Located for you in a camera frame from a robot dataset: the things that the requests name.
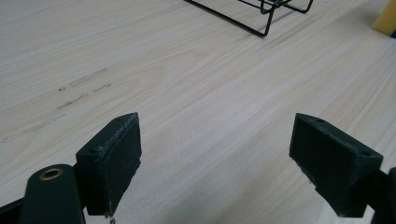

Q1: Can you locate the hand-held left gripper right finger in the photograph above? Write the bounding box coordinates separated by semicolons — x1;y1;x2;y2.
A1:
289;112;385;218

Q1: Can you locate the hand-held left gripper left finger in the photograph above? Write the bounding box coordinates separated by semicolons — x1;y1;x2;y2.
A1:
75;112;143;217

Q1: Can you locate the yellow sponge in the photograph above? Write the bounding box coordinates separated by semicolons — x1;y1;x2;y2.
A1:
372;0;396;37

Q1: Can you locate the black wire rack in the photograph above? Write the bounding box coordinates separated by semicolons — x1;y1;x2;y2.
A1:
183;0;315;38

